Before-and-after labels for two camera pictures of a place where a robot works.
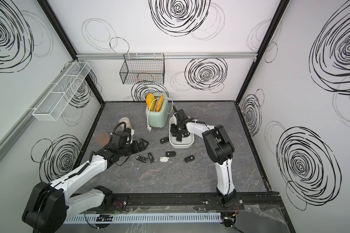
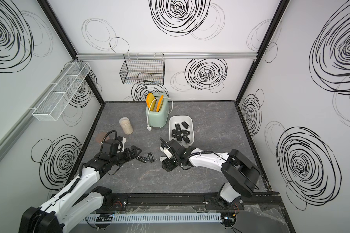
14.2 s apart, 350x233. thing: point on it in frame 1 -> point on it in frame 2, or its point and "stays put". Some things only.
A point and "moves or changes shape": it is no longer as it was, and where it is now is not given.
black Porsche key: (141, 158) stays put
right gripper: (173, 130) -> (167, 165)
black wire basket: (143, 69) stays put
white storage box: (186, 142) stays put
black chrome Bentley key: (150, 157) stays put
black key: (189, 158) moves or changes shape
